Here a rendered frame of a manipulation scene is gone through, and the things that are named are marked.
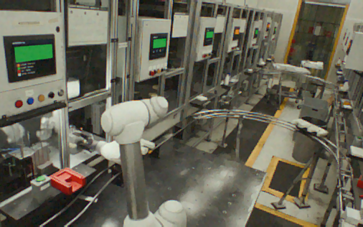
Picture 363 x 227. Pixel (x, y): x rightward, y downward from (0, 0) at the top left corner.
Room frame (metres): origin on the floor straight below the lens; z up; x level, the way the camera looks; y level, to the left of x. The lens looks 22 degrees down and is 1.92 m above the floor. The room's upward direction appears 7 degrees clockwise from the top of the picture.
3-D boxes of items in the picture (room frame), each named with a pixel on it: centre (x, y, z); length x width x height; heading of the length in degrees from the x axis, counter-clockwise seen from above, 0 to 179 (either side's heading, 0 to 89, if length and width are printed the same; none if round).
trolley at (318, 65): (7.37, -3.38, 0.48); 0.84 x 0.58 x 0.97; 163
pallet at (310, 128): (2.76, -1.41, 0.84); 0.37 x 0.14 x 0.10; 33
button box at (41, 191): (1.14, 0.67, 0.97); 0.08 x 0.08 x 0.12; 65
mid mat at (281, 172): (3.08, -1.51, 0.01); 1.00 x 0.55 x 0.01; 155
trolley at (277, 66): (6.39, -2.47, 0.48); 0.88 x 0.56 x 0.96; 83
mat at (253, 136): (5.63, -1.87, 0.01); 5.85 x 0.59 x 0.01; 155
